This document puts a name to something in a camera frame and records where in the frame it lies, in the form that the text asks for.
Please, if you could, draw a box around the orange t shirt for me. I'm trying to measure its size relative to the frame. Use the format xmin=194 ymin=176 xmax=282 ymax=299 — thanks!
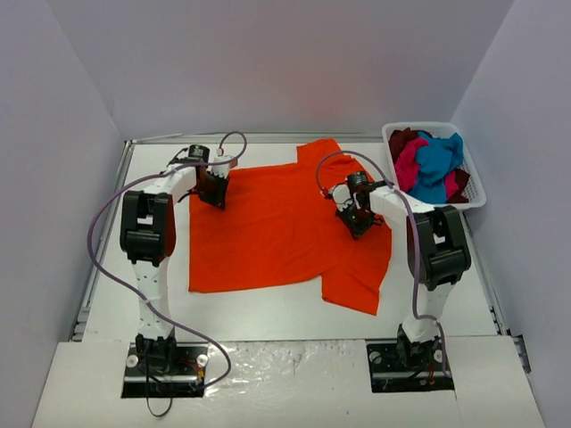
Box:
xmin=188 ymin=139 xmax=392 ymax=315

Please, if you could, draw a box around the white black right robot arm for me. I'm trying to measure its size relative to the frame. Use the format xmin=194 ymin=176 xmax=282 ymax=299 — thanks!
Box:
xmin=326 ymin=171 xmax=471 ymax=368

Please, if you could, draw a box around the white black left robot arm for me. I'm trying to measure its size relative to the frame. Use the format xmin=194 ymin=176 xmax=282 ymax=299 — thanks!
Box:
xmin=120 ymin=144 xmax=236 ymax=373

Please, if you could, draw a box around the pink t shirt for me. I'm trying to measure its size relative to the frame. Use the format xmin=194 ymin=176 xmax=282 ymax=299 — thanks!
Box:
xmin=394 ymin=150 xmax=470 ymax=203

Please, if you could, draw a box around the white plastic laundry basket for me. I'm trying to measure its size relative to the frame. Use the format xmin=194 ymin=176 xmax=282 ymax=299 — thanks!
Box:
xmin=382 ymin=121 xmax=486 ymax=210

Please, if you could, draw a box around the dark red t shirt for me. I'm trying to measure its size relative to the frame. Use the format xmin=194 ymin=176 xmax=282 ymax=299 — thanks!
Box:
xmin=389 ymin=128 xmax=428 ymax=161

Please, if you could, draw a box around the blue t shirt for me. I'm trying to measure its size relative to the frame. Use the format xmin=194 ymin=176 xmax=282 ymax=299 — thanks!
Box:
xmin=410 ymin=131 xmax=464 ymax=204

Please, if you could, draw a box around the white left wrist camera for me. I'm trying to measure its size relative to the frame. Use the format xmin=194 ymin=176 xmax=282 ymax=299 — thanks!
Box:
xmin=210 ymin=155 xmax=236 ymax=179

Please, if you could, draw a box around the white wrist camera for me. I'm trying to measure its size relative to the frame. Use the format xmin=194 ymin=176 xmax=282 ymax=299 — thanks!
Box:
xmin=210 ymin=155 xmax=236 ymax=179
xmin=330 ymin=183 xmax=353 ymax=212

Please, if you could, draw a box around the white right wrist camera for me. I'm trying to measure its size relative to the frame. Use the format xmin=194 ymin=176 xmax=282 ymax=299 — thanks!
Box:
xmin=330 ymin=183 xmax=353 ymax=212

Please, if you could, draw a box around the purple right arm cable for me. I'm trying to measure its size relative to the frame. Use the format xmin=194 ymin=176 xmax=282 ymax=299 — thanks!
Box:
xmin=315 ymin=150 xmax=451 ymax=375

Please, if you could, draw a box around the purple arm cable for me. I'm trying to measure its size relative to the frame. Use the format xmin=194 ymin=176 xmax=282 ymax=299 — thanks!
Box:
xmin=315 ymin=150 xmax=451 ymax=375
xmin=86 ymin=130 xmax=248 ymax=387

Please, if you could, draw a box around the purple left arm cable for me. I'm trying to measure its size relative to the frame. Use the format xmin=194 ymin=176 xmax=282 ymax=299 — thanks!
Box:
xmin=86 ymin=130 xmax=248 ymax=387

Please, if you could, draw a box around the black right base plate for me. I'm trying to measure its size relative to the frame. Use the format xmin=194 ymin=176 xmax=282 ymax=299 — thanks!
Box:
xmin=366 ymin=340 xmax=454 ymax=394

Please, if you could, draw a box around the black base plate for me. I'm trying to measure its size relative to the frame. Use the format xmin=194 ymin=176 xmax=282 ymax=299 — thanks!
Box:
xmin=366 ymin=340 xmax=454 ymax=394
xmin=120 ymin=343 xmax=209 ymax=399

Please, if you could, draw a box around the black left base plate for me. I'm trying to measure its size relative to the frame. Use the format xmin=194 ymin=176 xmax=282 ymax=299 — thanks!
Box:
xmin=120 ymin=343 xmax=209 ymax=399

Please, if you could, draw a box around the thin black cable loop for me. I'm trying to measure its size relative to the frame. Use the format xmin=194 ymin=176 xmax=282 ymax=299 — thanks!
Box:
xmin=145 ymin=393 xmax=175 ymax=419

